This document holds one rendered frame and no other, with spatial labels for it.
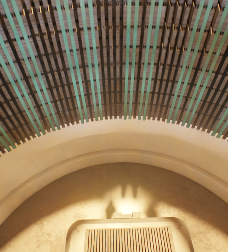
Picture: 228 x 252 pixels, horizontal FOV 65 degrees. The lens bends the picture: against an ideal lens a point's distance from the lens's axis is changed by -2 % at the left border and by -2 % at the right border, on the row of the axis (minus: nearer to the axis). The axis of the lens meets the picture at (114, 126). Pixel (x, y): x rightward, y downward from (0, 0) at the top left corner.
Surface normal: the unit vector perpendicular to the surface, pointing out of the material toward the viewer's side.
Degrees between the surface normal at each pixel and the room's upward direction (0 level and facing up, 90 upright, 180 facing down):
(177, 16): 90
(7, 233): 0
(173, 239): 0
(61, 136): 90
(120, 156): 90
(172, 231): 0
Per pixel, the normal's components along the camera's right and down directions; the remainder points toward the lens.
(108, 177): -0.02, -0.66
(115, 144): 0.05, 0.75
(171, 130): -0.31, 0.72
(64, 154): 0.43, 0.67
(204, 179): -0.61, 0.60
